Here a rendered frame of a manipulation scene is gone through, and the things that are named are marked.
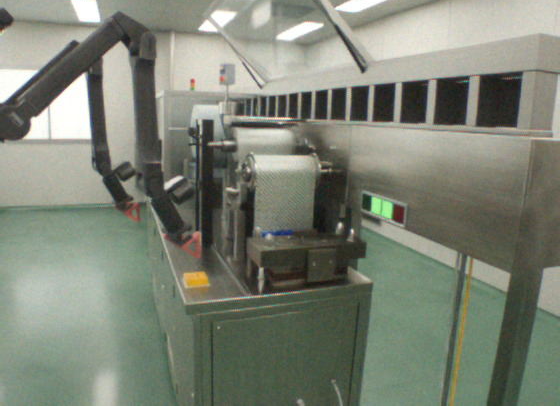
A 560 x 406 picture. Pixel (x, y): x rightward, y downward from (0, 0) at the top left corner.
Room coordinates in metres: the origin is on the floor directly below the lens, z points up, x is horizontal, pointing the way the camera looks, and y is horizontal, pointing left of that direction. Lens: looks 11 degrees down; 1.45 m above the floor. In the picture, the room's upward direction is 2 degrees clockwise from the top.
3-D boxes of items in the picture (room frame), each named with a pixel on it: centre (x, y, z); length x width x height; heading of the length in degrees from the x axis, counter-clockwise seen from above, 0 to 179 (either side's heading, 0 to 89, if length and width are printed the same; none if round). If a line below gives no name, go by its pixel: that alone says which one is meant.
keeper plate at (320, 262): (1.37, -0.17, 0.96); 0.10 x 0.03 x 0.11; 110
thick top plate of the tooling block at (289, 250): (1.45, -0.12, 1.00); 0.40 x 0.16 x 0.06; 110
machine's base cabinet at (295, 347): (2.46, 0.37, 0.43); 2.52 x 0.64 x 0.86; 20
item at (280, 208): (1.55, -0.04, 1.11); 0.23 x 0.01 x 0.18; 110
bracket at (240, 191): (1.58, 0.14, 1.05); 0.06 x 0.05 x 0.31; 110
